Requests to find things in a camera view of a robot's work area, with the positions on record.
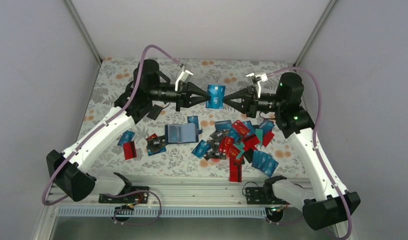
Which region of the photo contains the red card left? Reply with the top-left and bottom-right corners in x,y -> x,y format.
122,141 -> 137,160

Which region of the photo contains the navy blue card holder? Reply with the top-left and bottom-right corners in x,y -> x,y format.
164,123 -> 199,144

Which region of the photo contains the red vip card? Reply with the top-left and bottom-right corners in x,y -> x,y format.
231,120 -> 250,137
219,136 -> 244,165

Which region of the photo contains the black card upper left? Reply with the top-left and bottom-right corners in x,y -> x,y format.
147,104 -> 164,120

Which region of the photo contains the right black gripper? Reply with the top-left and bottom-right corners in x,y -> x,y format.
222,86 -> 284,118

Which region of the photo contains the aluminium rail frame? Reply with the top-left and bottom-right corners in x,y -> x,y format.
46,174 -> 345,208

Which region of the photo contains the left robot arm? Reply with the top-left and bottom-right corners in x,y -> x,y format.
42,59 -> 210,206

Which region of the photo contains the floral patterned table mat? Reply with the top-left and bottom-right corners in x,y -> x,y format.
67,56 -> 316,179

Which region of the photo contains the red card pile bottom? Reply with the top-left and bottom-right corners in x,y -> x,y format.
229,162 -> 242,183

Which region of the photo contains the blue card pile centre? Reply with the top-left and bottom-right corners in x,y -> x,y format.
251,150 -> 266,170

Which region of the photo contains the black visa card pile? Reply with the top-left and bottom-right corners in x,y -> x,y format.
203,147 -> 227,161

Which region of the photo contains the red card pile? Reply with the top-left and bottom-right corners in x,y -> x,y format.
242,131 -> 275,151
229,162 -> 242,183

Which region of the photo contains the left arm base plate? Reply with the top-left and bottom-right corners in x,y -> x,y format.
98,186 -> 150,205

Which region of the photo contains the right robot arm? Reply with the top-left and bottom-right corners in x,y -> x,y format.
223,72 -> 361,235

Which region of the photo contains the red card pile right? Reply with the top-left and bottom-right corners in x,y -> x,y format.
242,131 -> 275,151

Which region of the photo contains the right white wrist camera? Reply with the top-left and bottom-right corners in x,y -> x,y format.
245,72 -> 268,99

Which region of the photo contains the black visa card left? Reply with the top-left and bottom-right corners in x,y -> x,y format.
147,135 -> 166,151

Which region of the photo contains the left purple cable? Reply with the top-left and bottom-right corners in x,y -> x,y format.
41,44 -> 185,227

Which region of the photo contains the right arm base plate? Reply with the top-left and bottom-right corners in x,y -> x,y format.
244,187 -> 277,205

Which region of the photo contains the teal card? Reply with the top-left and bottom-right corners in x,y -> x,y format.
255,128 -> 263,145

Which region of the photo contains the lone blue credit card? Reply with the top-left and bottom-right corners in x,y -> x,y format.
187,115 -> 200,130

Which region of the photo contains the blue card under black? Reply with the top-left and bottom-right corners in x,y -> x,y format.
146,146 -> 167,156

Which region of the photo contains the blue card pile right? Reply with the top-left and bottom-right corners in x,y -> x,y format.
261,155 -> 279,177

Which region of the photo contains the blue card pile left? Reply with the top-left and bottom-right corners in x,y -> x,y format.
191,140 -> 211,159

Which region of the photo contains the blue slotted cable duct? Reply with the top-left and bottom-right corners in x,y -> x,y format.
56,206 -> 267,219

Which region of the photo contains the blue card pile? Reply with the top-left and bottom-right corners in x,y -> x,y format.
191,140 -> 211,159
261,155 -> 279,177
251,150 -> 266,170

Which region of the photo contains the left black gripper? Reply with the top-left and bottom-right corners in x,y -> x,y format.
148,81 -> 210,112

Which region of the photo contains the blue UP card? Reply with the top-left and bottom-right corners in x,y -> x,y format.
206,84 -> 226,110

